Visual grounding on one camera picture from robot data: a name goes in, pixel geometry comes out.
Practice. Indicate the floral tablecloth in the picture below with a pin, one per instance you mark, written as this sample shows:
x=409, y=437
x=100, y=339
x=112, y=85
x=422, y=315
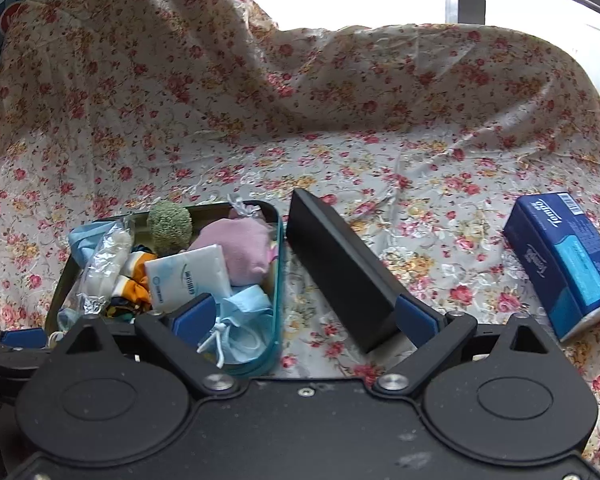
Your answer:
x=330, y=135

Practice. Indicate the green looped scrubber ball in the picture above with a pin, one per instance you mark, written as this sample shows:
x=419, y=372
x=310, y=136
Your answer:
x=169, y=226

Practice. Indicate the clear plastic bag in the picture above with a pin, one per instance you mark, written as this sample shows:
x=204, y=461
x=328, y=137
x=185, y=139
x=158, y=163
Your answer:
x=102, y=270

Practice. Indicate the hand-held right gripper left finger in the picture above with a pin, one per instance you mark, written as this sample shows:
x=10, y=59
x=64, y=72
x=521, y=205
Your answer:
x=195, y=317

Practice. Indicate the white tissue pack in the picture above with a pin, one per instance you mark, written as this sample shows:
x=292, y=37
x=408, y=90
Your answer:
x=187, y=276

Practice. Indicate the teal and gold tin tray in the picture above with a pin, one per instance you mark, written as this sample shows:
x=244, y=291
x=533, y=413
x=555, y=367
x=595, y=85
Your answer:
x=278, y=280

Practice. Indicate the blue tissue box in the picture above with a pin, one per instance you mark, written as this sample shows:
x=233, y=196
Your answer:
x=565, y=265

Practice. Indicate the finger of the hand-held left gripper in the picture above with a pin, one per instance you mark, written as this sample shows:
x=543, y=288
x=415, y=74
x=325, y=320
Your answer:
x=22, y=338

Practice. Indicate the pink cloth pouch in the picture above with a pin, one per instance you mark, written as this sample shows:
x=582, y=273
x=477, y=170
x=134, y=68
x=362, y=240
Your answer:
x=235, y=250

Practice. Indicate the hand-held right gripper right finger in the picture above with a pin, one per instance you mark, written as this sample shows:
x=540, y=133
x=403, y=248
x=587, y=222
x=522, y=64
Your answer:
x=420, y=321

